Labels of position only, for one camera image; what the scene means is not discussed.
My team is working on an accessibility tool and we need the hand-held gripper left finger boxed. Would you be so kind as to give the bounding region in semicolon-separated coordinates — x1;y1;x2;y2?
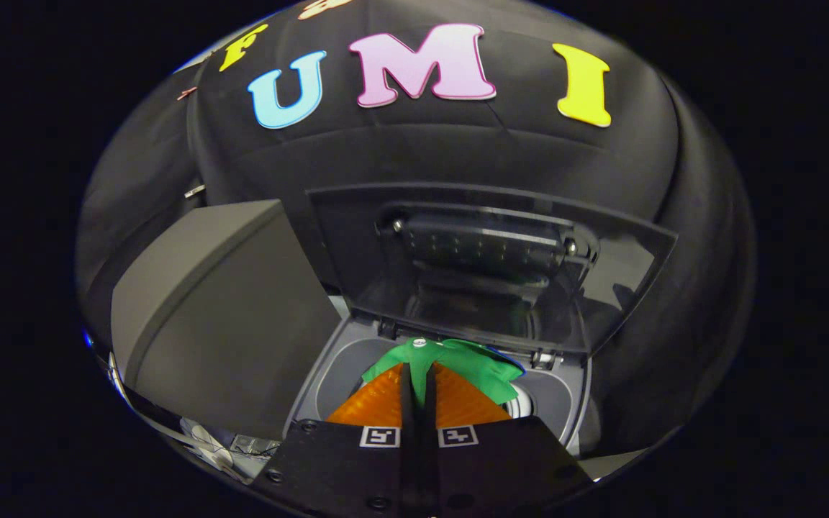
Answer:
253;362;416;518

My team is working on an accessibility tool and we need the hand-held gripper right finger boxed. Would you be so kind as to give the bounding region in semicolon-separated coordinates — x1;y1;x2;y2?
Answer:
416;362;597;518

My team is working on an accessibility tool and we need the green polo shirt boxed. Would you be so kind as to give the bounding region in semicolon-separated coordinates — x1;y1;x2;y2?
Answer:
361;337;526;408

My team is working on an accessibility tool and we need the grey box cabinet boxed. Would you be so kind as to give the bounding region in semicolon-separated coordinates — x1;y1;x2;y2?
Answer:
110;199;344;442

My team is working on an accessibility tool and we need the dark tinted washing machine lid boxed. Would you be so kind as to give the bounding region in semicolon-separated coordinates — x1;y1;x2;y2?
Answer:
305;182;679;355

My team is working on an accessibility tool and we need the black backdrop cloth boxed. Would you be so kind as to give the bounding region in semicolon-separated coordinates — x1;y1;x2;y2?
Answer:
75;0;757;461

